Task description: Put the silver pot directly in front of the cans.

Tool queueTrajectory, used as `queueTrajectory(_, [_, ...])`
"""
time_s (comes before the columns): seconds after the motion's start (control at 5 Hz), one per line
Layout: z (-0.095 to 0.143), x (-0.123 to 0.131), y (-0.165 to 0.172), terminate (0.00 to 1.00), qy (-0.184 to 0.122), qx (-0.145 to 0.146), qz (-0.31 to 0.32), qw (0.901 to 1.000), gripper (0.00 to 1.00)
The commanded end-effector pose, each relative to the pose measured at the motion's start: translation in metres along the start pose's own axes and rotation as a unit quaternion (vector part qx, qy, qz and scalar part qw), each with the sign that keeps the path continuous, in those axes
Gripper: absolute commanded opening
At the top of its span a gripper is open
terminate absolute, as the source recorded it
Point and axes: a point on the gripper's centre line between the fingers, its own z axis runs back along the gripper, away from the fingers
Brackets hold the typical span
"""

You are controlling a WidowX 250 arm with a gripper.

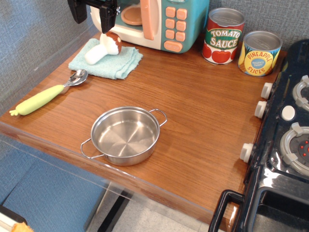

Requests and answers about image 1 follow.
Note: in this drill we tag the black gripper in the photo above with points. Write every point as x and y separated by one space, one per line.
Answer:
108 11

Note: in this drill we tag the white stove knob middle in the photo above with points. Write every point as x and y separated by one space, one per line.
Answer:
260 109

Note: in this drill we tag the white stove knob front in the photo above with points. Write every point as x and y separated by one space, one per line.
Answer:
246 151

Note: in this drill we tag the tray with orange object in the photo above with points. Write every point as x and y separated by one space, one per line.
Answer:
12 222

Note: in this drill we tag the teal toy microwave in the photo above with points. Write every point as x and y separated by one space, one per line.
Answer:
167 25

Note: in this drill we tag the small stainless steel pan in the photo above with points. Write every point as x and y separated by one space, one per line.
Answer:
124 136

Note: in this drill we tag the spoon with green handle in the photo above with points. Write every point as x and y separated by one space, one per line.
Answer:
39 100

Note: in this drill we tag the plush toy mushroom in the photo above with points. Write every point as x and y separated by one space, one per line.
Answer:
109 44

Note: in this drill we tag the black toy stove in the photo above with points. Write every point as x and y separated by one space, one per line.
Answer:
276 194

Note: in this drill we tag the white stove knob rear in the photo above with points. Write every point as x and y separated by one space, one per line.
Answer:
266 90

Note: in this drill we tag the tomato sauce can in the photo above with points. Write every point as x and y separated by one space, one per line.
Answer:
223 32

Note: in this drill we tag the pineapple slices can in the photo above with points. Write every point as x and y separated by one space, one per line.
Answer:
259 53

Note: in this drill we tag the orange microwave turntable plate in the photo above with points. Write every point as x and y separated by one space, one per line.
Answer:
131 15

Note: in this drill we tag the white stove knob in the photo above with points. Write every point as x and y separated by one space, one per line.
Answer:
260 109
246 151
266 90

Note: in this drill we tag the light blue folded cloth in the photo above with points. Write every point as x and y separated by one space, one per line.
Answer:
110 66

